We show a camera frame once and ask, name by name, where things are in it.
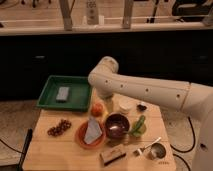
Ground green plastic tray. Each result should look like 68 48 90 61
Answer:
37 75 92 112

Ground metal measuring cup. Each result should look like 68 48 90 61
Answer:
141 137 166 160

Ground orange tomato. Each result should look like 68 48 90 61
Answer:
91 103 103 117

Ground green vegetable toy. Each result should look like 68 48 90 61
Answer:
129 115 146 137

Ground black cable right floor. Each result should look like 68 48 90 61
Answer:
170 116 198 171

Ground grey sponge block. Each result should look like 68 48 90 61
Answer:
56 87 70 102

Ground dark red grape bunch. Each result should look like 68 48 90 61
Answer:
47 119 71 137

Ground orange plate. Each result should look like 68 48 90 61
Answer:
75 122 106 150

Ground white cup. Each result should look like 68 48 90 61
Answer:
118 100 133 114

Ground white remote on shelf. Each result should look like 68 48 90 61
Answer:
86 0 99 25

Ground small dark cube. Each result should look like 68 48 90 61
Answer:
133 150 140 156

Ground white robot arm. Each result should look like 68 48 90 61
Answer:
88 56 213 171

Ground grey folded cloth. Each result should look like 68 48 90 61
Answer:
84 117 102 144

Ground dark purple bowl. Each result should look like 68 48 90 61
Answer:
104 113 130 139

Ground wooden block with black strip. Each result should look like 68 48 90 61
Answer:
100 144 126 166

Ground yellow banana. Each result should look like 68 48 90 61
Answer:
101 111 109 122

